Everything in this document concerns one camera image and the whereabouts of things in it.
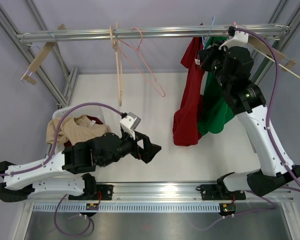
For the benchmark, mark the blue wire hanger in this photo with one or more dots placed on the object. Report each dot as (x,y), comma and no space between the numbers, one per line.
(207,37)

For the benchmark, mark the red t shirt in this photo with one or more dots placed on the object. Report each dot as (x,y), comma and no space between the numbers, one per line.
(185,120)

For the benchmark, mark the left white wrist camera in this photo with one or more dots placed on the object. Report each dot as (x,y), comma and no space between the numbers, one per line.
(128,123)

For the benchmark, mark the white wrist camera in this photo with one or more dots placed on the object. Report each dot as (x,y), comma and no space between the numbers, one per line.
(128,123)
(240,39)

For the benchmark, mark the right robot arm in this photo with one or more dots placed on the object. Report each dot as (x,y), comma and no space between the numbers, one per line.
(232,68)

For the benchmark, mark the right cardboard tube hanger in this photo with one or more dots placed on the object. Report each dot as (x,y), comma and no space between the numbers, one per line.
(285,63)

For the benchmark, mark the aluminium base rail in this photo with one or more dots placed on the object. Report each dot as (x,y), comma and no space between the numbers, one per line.
(135,191)

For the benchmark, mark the maroon t shirt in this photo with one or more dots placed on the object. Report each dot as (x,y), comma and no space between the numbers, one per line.
(90,127)

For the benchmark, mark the white plastic laundry basket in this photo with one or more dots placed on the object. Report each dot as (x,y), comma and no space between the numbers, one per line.
(80,125)

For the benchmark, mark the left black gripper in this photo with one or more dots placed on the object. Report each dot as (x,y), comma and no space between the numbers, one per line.
(149,151)

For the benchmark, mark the beige wooden hanger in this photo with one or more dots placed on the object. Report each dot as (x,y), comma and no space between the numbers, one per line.
(116,45)

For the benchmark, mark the beige t shirt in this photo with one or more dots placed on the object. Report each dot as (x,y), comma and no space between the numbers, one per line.
(75,128)

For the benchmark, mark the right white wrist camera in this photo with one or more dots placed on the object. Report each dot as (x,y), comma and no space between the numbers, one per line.
(240,39)

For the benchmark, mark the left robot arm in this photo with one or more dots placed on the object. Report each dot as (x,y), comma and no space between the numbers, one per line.
(69,171)

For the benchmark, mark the pink wire hanger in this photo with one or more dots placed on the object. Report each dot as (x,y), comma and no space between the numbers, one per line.
(154,82)

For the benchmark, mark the silver clothes rail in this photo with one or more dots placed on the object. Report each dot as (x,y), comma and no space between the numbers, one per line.
(124,33)

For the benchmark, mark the white slotted cable duct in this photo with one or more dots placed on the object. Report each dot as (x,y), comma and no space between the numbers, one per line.
(125,207)

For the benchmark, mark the green t shirt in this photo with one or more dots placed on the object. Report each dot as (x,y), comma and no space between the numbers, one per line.
(215,112)

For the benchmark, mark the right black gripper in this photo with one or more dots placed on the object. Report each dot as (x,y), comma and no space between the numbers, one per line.
(207,56)

